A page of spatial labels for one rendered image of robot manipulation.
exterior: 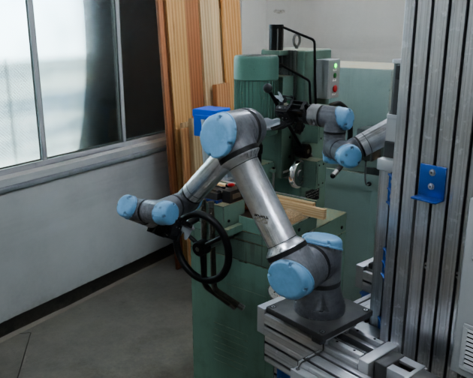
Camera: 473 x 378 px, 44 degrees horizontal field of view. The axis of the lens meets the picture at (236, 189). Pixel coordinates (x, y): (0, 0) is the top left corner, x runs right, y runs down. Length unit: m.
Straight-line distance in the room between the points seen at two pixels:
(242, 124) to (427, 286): 0.66
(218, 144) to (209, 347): 1.31
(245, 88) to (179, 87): 1.59
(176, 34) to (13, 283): 1.78
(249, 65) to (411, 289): 1.04
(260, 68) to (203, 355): 1.28
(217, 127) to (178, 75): 2.29
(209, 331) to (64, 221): 1.25
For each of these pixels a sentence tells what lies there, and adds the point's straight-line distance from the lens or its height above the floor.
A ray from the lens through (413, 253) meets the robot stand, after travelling 1.66.
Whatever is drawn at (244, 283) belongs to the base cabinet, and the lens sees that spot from 2.37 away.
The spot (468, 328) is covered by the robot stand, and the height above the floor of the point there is 0.90.
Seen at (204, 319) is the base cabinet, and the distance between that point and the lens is 2.60.
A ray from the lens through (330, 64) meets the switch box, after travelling 2.47.
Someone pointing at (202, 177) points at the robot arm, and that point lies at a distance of 1.80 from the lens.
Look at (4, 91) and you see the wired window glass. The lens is 3.23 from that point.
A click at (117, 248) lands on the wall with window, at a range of 3.82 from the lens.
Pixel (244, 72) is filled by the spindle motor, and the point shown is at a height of 1.45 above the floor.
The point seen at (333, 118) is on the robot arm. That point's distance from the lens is 1.98.
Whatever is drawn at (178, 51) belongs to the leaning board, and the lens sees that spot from 3.82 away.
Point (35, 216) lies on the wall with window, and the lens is 3.34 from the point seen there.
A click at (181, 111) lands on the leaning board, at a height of 1.07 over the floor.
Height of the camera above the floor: 1.63
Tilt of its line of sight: 16 degrees down
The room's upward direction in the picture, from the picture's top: straight up
